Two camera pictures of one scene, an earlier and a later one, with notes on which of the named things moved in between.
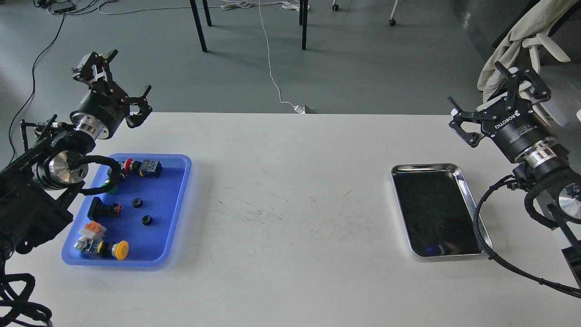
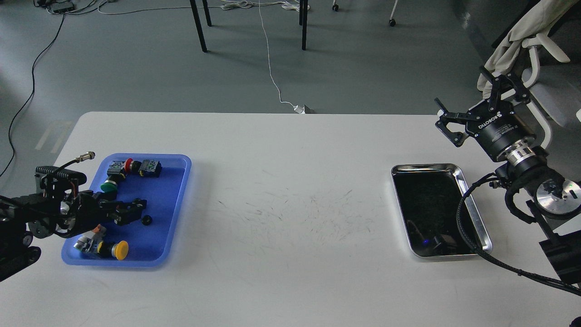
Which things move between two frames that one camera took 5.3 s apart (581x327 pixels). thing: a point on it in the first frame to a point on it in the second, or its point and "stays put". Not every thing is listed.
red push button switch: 130,165 stays put
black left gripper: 103,109 to 92,207
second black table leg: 303,15 stays put
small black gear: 146,220 stays put
